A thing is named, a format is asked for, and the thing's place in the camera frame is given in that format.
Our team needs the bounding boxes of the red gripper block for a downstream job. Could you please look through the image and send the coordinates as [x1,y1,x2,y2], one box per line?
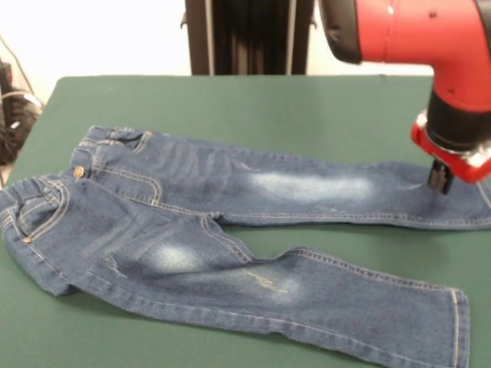
[410,109,491,196]

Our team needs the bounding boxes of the blue denim jeans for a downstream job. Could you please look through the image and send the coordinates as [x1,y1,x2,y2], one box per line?
[0,125,491,368]

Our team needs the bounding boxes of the dark green table cloth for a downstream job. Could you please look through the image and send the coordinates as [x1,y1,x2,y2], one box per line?
[0,74,491,368]

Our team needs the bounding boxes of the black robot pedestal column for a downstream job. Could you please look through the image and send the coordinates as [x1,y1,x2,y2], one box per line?
[183,0,318,76]

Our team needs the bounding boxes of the black cable bundle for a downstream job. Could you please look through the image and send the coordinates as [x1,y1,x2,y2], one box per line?
[0,34,45,192]

